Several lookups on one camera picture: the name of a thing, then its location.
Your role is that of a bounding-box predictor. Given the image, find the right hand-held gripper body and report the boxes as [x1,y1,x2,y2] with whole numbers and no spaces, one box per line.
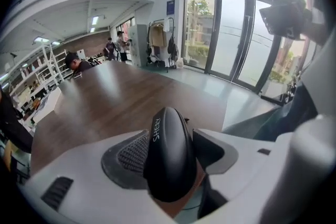
[259,0,313,40]

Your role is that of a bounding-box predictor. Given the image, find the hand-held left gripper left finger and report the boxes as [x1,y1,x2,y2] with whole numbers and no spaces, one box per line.
[19,128,181,224]

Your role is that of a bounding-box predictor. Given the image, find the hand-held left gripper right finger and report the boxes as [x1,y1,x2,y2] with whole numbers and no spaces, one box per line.
[193,127,294,224]

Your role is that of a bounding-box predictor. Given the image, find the black oval item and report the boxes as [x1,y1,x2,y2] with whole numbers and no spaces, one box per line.
[143,106,198,203]

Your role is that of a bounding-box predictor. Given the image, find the person's right forearm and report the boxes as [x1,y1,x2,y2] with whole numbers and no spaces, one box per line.
[301,7,330,47]

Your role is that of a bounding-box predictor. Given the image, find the glass double door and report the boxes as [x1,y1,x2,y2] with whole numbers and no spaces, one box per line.
[207,0,279,92]

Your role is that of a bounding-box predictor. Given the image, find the person's blue jeans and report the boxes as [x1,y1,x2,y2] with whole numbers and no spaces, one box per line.
[253,83,319,142]

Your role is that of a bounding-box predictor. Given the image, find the white planter with bush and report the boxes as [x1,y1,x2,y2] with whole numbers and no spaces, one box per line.
[261,69,290,98]

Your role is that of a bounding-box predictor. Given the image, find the person's white shirt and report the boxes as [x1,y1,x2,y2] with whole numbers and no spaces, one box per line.
[295,31,336,140]

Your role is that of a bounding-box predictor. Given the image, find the white desk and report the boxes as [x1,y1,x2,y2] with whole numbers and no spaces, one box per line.
[31,85,62,124]

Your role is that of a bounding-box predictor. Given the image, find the brown wooden table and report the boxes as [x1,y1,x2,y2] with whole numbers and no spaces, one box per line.
[29,60,228,177]

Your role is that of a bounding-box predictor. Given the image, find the black clothes rack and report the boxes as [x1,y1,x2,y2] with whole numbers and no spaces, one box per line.
[145,16,180,73]

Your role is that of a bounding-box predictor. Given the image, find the white shelving unit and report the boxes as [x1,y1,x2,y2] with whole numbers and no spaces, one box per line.
[0,38,69,120]

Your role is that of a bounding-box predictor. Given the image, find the grey locker cabinet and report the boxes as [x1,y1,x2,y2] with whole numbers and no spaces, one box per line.
[129,24,148,68]

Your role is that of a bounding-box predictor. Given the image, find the blue wall sign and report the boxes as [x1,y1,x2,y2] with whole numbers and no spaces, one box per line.
[166,0,176,16]

